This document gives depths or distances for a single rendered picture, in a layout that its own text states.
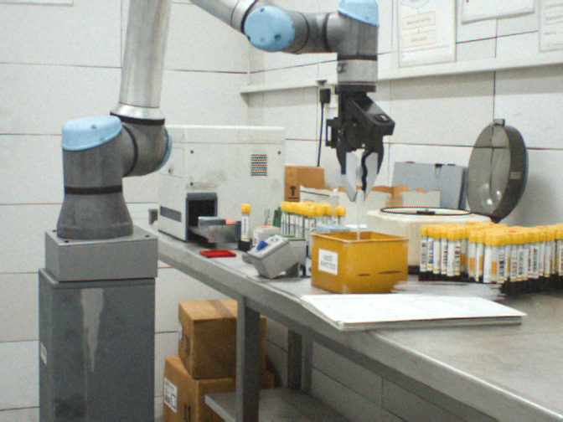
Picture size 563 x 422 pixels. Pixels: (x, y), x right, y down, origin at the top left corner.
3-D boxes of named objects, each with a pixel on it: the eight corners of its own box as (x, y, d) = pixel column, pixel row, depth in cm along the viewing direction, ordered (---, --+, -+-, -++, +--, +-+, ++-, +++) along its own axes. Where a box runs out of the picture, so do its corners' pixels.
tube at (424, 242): (423, 280, 185) (426, 224, 184) (429, 281, 184) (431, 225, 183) (416, 280, 184) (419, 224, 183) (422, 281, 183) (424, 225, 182)
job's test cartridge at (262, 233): (252, 254, 212) (252, 226, 211) (271, 254, 214) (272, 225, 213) (258, 256, 208) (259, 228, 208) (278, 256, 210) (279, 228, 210)
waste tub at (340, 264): (308, 285, 179) (310, 233, 178) (369, 281, 185) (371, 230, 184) (344, 297, 167) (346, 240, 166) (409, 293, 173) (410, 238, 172)
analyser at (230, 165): (157, 231, 269) (157, 125, 267) (248, 229, 280) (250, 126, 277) (187, 244, 241) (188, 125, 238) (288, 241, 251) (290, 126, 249)
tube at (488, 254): (488, 294, 171) (492, 234, 170) (480, 293, 172) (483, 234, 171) (493, 293, 172) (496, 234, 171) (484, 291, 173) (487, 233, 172)
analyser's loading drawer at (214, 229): (185, 233, 247) (185, 213, 247) (209, 233, 250) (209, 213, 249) (209, 242, 228) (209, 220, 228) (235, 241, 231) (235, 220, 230)
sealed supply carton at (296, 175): (230, 216, 320) (231, 161, 319) (297, 216, 326) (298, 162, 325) (251, 225, 291) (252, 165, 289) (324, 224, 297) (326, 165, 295)
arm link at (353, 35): (344, 4, 179) (386, 2, 175) (343, 63, 180) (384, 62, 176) (327, -2, 172) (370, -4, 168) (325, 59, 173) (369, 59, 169)
